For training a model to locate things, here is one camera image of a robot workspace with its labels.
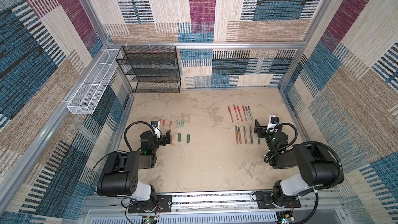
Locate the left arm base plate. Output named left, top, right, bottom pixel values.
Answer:
left=127, top=195, right=173, bottom=214

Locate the white wire mesh basket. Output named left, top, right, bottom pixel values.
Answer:
left=67, top=49, right=119, bottom=115

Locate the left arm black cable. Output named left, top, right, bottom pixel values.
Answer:
left=123, top=121, right=156, bottom=151

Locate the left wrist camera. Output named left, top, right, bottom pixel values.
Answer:
left=151, top=120, right=161, bottom=139

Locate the black wire mesh shelf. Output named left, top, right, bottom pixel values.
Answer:
left=116, top=46, right=181, bottom=93

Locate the red pen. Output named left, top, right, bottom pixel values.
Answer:
left=237, top=106, right=244, bottom=121
left=228, top=105, right=234, bottom=122
left=233, top=104, right=239, bottom=121
left=242, top=105, right=248, bottom=121

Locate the gold marker bottom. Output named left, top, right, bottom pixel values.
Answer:
left=237, top=126, right=242, bottom=144

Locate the brown pen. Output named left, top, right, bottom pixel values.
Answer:
left=243, top=126, right=248, bottom=144

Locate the light green pen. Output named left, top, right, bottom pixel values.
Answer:
left=245, top=106, right=251, bottom=121

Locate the brown pen diagonal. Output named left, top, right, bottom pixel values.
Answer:
left=235, top=126, right=239, bottom=144

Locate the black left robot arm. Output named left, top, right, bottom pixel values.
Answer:
left=96, top=131, right=173, bottom=214

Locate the light green marker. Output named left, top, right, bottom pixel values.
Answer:
left=246, top=106, right=254, bottom=121

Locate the aluminium front rail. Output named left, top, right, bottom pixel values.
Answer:
left=77, top=189, right=346, bottom=224

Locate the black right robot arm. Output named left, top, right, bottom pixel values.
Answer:
left=252, top=115, right=344, bottom=209

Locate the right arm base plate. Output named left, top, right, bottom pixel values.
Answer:
left=252, top=191, right=301, bottom=209

